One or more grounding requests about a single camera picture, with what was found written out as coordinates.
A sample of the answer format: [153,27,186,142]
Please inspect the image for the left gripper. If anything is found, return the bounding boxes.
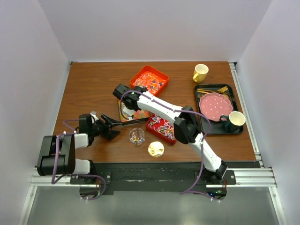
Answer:
[90,114,122,140]

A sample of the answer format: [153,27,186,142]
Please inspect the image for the black gummy candy tin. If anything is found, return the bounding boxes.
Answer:
[117,100,152,126]

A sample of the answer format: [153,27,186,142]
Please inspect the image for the clear glass jar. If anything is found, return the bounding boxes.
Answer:
[129,127,145,146]

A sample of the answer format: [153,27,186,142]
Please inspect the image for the red lollipop tin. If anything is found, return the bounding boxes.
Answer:
[146,114,177,145]

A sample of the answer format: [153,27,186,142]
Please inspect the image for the orange candy tin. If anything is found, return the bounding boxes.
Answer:
[130,65,169,96]

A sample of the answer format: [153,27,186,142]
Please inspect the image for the black tray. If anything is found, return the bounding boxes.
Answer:
[194,84,244,135]

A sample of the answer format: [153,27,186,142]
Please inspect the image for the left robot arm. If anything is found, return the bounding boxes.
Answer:
[37,113,122,184]

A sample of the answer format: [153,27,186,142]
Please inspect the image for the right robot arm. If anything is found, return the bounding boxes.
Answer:
[112,84,228,184]

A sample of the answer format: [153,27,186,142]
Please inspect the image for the gold round lid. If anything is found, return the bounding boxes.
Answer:
[148,141,165,158]

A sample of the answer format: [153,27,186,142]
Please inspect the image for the gold chopsticks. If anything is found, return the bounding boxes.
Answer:
[196,89,224,94]

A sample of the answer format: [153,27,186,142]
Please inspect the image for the pink dotted plate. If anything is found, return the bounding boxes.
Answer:
[198,92,233,122]

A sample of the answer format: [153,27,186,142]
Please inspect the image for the yellow mug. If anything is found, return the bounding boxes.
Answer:
[193,64,209,83]

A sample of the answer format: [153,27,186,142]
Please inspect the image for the gold fork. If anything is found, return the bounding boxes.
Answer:
[217,86,230,96]

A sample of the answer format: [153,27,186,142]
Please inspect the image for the dark green cup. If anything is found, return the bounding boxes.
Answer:
[220,111,246,132]

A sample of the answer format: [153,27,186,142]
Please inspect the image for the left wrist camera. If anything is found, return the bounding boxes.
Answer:
[90,111,98,123]

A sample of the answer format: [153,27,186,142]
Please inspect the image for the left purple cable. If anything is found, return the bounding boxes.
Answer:
[51,119,107,201]

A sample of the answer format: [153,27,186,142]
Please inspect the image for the purple cable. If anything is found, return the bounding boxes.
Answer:
[118,90,220,201]
[51,119,107,201]

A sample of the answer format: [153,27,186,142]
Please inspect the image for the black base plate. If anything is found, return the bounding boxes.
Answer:
[69,161,263,196]

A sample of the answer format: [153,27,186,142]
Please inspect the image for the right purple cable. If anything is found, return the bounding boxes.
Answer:
[118,90,220,201]

